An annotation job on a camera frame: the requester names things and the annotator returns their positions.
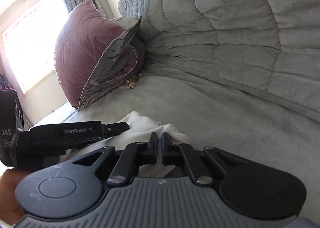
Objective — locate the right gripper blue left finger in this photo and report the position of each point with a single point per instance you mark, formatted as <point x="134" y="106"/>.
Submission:
<point x="132" y="157"/>

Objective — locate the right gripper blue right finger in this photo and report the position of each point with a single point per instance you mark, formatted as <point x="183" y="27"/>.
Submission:
<point x="186" y="158"/>

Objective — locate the person's left hand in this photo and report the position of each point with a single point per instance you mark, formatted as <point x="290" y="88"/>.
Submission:
<point x="10" y="210"/>

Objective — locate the folded grey pink quilt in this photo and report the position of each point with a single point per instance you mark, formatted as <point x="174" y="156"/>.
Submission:
<point x="128" y="64"/>

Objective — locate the dark blue hanging jacket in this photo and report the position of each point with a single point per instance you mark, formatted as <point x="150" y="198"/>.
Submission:
<point x="4" y="84"/>

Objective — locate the small beige keychain trinket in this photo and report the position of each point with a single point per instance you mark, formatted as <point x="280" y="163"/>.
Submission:
<point x="132" y="82"/>

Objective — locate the window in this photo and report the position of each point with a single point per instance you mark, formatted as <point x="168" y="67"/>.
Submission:
<point x="30" y="43"/>

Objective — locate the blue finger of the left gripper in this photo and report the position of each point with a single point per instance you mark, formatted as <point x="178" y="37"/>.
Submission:
<point x="114" y="129"/>

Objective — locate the grey quilted headboard cover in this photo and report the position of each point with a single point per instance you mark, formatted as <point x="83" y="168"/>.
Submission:
<point x="267" y="48"/>

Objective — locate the dusty pink pillow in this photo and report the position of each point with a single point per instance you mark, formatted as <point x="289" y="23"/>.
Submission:
<point x="86" y="44"/>

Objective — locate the white Winnie Pooh sweatshirt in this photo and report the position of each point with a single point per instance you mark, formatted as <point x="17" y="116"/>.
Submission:
<point x="141" y="128"/>

